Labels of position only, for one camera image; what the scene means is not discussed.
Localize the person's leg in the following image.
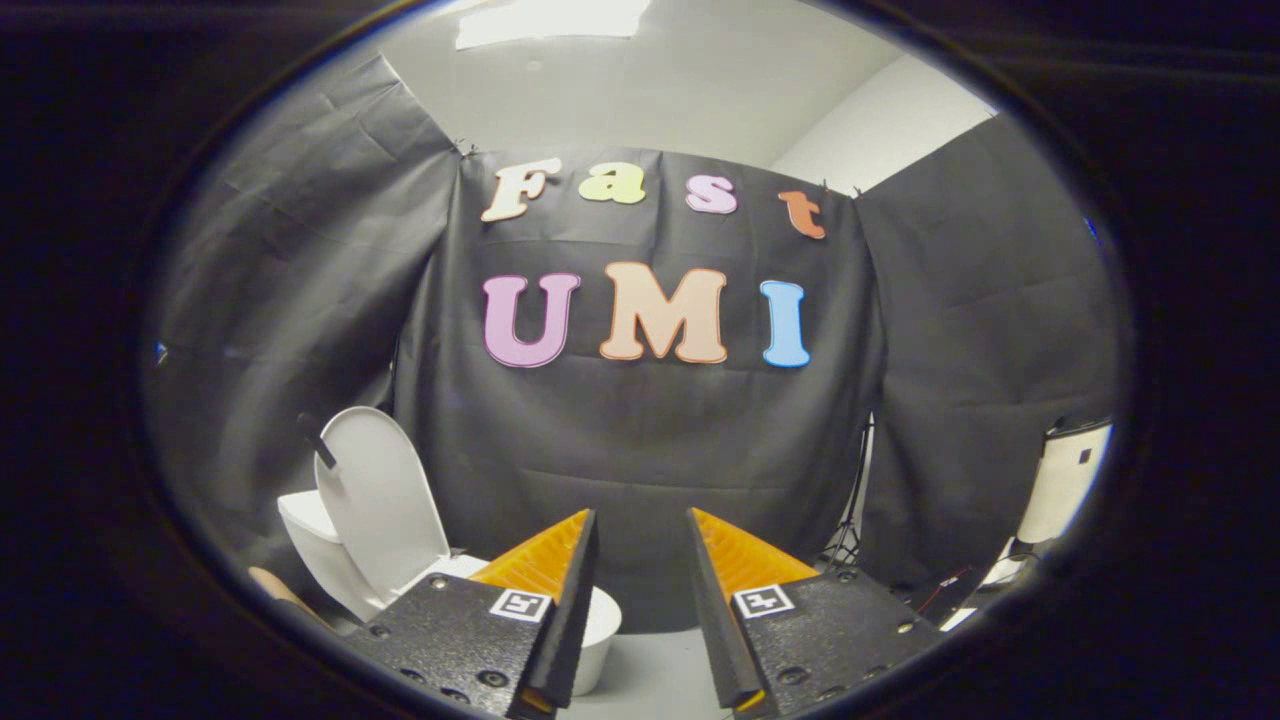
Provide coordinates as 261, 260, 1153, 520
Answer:
248, 566, 333, 631

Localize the white toilet body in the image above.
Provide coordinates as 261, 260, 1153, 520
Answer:
277, 488, 624, 698

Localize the white toilet lid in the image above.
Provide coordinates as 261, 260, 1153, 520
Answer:
298, 405, 453, 613

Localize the black equipment box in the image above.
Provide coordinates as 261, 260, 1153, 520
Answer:
895, 565, 1001, 619

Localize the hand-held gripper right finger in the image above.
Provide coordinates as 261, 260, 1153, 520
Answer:
685, 506, 948, 719

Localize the black tripod stand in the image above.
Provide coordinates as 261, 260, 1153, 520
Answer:
815, 415, 873, 571

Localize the white rounded appliance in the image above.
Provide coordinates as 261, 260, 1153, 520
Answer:
1015, 418, 1114, 546

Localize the black backdrop cloth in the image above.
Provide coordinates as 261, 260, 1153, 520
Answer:
145, 55, 1121, 636

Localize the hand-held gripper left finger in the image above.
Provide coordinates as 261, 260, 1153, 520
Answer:
343, 508, 600, 720

